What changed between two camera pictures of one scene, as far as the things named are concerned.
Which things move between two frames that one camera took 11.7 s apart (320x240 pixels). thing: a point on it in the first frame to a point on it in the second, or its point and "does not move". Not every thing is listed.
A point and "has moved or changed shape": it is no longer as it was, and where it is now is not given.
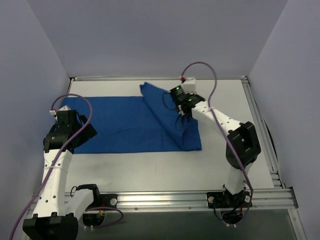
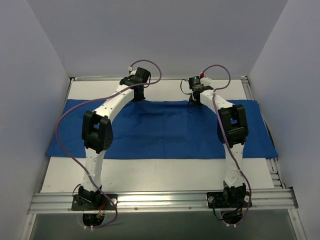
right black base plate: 220,199 does not move
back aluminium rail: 151,78 does not move
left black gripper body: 85,128 to 138,93
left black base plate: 107,200 does not move
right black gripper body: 184,110 to 194,99
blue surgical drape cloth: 151,122 has moved or changed shape
